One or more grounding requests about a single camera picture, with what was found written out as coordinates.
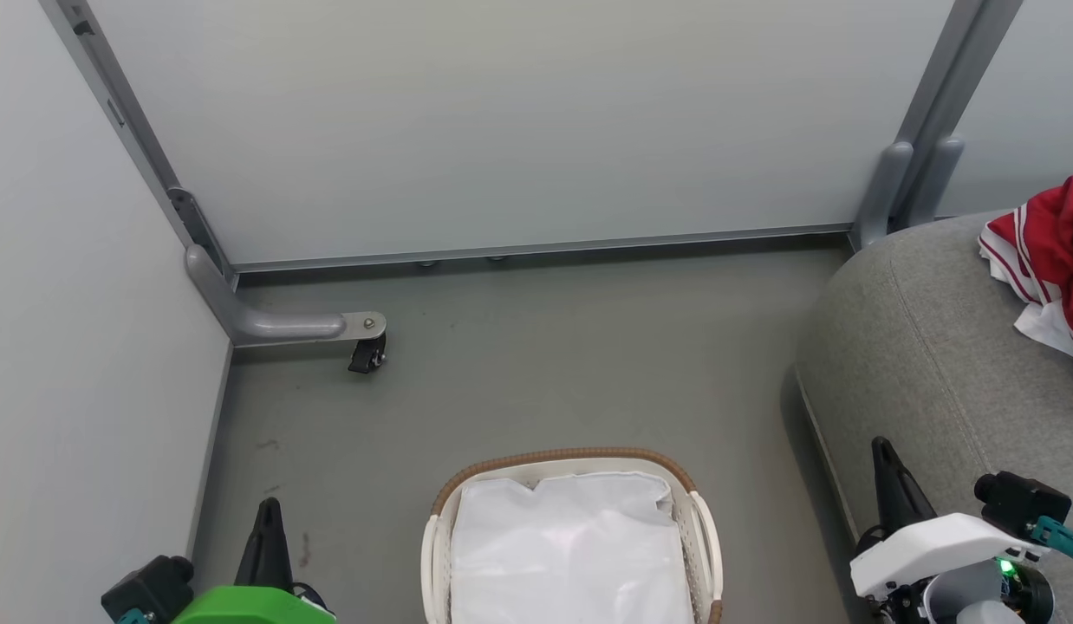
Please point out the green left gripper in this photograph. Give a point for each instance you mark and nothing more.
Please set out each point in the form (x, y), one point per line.
(250, 607)

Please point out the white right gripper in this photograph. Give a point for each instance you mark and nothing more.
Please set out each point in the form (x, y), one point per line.
(926, 546)

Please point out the red white-striped garment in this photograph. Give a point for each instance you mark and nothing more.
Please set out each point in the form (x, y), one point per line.
(1056, 234)

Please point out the woven-rim white laundry basket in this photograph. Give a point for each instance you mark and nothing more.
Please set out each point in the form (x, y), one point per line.
(701, 537)

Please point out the white basket liner cloth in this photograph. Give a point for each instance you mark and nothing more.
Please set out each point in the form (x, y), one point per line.
(571, 555)

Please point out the grey fabric sofa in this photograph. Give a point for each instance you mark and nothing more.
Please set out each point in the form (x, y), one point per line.
(918, 347)

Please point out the small black caster wheel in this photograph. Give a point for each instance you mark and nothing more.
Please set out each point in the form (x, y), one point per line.
(367, 355)

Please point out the grey metal partition foot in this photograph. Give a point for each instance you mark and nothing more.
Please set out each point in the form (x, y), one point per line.
(276, 327)

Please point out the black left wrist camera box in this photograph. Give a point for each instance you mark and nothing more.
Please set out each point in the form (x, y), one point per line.
(151, 585)

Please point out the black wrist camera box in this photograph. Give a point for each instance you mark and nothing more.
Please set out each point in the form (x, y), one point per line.
(1022, 503)
(151, 585)

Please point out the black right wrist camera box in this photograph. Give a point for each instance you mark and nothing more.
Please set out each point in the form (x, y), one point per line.
(1022, 503)

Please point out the grey rounded post foot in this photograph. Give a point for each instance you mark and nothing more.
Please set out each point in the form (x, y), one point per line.
(879, 195)
(935, 178)

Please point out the grey partition bottom rail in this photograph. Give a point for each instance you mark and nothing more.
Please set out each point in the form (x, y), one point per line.
(545, 247)

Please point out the grey wide partition post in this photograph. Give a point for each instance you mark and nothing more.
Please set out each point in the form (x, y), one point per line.
(961, 69)

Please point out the grey slotted partition post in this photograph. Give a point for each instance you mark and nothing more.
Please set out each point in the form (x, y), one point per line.
(112, 95)

